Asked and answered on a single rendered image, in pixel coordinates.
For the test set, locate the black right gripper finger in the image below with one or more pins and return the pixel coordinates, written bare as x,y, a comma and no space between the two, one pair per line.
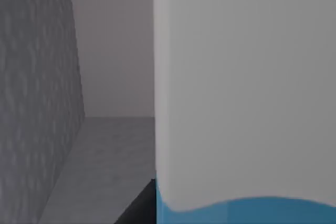
143,205

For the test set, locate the white and blue bottle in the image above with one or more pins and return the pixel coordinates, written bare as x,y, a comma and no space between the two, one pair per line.
244,90

